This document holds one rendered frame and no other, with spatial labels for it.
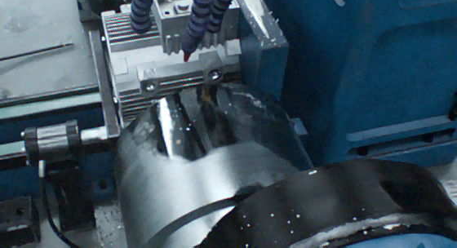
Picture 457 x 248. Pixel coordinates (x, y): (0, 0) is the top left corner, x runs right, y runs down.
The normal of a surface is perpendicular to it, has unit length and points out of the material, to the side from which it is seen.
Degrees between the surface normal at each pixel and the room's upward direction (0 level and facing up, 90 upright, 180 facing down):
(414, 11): 90
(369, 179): 5
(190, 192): 25
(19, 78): 0
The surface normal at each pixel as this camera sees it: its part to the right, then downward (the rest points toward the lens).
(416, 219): 0.35, -0.70
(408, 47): 0.22, 0.70
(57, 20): -0.03, -0.69
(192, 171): -0.36, -0.58
